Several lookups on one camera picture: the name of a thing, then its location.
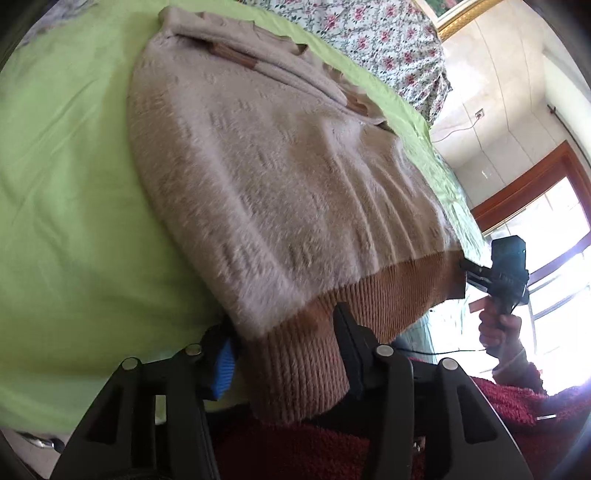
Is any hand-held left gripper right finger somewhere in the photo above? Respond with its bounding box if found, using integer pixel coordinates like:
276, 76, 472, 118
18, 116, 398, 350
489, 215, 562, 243
333, 302, 534, 480

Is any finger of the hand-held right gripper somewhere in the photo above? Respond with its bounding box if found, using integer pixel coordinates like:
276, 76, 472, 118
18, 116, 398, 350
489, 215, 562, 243
458, 258, 494, 292

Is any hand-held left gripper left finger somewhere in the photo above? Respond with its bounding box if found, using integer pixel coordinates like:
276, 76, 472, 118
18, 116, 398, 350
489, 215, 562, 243
51, 318, 243, 480

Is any beige knit sweater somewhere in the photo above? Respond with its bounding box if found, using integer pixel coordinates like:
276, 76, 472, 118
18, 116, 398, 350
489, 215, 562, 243
127, 6, 466, 424

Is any person's red fleece clothing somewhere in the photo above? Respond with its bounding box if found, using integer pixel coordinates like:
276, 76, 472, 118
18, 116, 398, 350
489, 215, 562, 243
210, 353, 591, 480

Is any green bed sheet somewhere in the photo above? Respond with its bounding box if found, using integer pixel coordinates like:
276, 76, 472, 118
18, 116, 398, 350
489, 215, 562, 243
0, 0, 490, 435

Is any floral pillow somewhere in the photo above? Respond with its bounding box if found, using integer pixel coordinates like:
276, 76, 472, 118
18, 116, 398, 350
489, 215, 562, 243
240, 0, 452, 126

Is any wooden window frame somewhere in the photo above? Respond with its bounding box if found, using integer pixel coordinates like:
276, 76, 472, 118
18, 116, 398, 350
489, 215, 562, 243
471, 141, 591, 324

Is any black cable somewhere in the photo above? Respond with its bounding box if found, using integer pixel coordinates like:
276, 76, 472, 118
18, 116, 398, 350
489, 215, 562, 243
431, 113, 483, 144

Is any gold picture frame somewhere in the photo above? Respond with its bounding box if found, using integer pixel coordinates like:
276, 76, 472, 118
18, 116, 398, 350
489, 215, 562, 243
413, 0, 506, 41

